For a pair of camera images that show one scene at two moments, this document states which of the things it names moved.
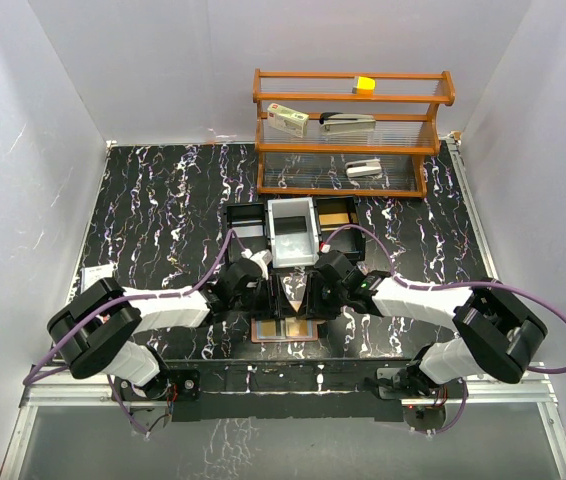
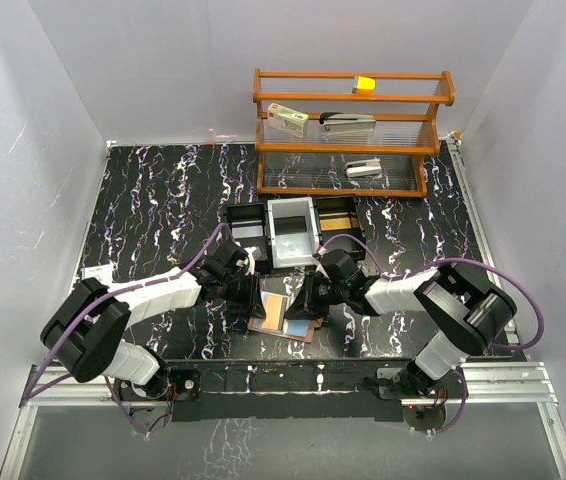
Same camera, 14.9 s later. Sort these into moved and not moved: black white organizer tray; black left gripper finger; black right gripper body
Moved: black left gripper finger
Not moved: black right gripper body; black white organizer tray
